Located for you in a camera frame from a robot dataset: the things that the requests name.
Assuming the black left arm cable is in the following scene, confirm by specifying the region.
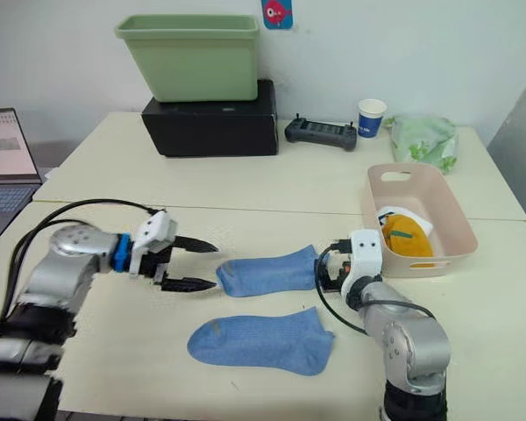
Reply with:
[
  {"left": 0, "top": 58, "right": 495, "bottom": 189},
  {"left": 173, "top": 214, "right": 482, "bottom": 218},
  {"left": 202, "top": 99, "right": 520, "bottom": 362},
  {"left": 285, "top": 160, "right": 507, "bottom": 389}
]
[{"left": 0, "top": 198, "right": 158, "bottom": 347}]

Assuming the black rectangular box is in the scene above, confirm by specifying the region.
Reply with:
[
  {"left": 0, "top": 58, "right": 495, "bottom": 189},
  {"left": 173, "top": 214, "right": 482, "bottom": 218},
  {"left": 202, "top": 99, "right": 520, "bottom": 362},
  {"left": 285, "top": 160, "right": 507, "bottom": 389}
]
[{"left": 140, "top": 78, "right": 280, "bottom": 159}]

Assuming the green plastic bin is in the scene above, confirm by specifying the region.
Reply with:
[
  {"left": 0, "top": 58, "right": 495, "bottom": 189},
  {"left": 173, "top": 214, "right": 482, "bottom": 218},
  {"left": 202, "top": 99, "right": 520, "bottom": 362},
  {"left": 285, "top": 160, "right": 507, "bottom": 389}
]
[{"left": 114, "top": 13, "right": 261, "bottom": 103}]

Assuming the black remote controller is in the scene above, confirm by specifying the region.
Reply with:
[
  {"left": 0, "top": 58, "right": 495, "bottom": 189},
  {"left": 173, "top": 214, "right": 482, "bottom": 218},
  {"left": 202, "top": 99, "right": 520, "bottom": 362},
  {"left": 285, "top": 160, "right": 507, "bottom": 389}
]
[{"left": 283, "top": 113, "right": 360, "bottom": 153}]

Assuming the blue sticker with red fish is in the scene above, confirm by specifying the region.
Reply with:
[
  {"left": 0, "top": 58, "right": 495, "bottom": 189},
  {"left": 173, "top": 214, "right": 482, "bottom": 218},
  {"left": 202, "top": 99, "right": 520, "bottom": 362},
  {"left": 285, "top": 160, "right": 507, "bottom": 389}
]
[{"left": 260, "top": 0, "right": 295, "bottom": 31}]

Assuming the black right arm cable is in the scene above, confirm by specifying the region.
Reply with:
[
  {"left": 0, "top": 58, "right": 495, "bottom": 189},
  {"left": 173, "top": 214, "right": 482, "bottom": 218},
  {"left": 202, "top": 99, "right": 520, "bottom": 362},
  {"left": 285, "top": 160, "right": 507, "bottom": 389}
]
[{"left": 313, "top": 240, "right": 437, "bottom": 337}]

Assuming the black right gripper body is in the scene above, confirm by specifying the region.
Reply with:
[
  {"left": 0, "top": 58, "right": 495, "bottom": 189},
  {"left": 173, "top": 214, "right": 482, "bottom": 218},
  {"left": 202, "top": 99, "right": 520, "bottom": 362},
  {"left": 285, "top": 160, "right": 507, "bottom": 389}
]
[{"left": 316, "top": 239, "right": 354, "bottom": 295}]

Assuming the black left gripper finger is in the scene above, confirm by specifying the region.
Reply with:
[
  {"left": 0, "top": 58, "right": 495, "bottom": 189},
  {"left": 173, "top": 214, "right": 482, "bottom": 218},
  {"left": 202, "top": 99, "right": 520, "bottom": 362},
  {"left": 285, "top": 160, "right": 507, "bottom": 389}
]
[
  {"left": 159, "top": 276, "right": 218, "bottom": 295},
  {"left": 173, "top": 235, "right": 221, "bottom": 254}
]

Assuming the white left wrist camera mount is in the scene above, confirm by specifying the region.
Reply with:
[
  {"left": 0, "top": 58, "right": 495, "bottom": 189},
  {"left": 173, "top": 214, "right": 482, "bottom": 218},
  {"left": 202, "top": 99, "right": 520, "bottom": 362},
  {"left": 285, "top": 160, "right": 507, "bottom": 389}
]
[{"left": 129, "top": 210, "right": 179, "bottom": 278}]

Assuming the white and blue paper cup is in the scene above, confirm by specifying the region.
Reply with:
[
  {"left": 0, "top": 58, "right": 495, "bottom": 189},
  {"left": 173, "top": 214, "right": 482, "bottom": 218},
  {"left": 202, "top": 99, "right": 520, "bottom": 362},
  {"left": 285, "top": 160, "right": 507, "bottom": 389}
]
[{"left": 357, "top": 97, "right": 387, "bottom": 141}]

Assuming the beige plastic basket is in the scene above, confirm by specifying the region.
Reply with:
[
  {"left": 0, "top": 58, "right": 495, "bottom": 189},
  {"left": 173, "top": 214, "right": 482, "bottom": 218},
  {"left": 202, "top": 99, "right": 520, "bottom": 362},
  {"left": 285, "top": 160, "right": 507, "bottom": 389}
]
[{"left": 360, "top": 162, "right": 480, "bottom": 280}]

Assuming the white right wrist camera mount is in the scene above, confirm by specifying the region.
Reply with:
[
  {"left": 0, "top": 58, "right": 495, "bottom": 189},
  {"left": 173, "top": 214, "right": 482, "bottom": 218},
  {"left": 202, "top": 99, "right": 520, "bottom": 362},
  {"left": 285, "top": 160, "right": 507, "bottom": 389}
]
[{"left": 339, "top": 227, "right": 385, "bottom": 304}]

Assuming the open grey laptop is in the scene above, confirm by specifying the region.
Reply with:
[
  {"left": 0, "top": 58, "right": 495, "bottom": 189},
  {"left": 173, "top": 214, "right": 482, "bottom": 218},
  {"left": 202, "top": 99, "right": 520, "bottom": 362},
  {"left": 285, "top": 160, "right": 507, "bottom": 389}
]
[{"left": 0, "top": 107, "right": 44, "bottom": 247}]

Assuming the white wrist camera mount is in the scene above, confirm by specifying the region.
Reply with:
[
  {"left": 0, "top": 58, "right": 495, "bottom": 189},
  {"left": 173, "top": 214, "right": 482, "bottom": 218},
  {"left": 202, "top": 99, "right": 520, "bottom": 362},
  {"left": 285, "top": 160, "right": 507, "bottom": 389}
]
[
  {"left": 339, "top": 227, "right": 385, "bottom": 304},
  {"left": 129, "top": 210, "right": 179, "bottom": 278}
]

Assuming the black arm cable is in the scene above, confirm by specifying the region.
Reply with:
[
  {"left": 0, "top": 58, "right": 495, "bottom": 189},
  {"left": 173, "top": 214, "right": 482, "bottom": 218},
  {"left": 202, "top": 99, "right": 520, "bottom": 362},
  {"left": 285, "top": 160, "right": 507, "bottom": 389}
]
[
  {"left": 313, "top": 240, "right": 437, "bottom": 337},
  {"left": 0, "top": 198, "right": 158, "bottom": 347}
]

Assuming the green and white plastic bag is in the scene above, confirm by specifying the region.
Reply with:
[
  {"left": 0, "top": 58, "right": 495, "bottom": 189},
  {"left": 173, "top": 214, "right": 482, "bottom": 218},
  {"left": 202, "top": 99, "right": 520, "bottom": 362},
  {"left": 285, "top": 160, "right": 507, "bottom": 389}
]
[{"left": 382, "top": 114, "right": 461, "bottom": 176}]

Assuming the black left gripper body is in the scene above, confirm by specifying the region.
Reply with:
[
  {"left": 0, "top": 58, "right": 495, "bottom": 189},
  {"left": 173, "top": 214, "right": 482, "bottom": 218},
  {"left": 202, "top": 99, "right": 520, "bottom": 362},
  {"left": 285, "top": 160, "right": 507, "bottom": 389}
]
[{"left": 138, "top": 245, "right": 177, "bottom": 289}]

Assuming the blue ankle sock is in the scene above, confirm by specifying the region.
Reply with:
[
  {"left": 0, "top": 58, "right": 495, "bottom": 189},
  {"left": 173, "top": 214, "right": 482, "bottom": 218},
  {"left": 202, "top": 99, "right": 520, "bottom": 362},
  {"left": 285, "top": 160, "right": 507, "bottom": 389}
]
[
  {"left": 215, "top": 244, "right": 331, "bottom": 300},
  {"left": 187, "top": 305, "right": 336, "bottom": 378}
]

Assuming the folded yellow sock pair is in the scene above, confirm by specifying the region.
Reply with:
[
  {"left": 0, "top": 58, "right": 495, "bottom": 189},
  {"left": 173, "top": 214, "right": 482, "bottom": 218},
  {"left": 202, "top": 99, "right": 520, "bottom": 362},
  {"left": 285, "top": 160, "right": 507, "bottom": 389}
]
[{"left": 382, "top": 214, "right": 451, "bottom": 269}]

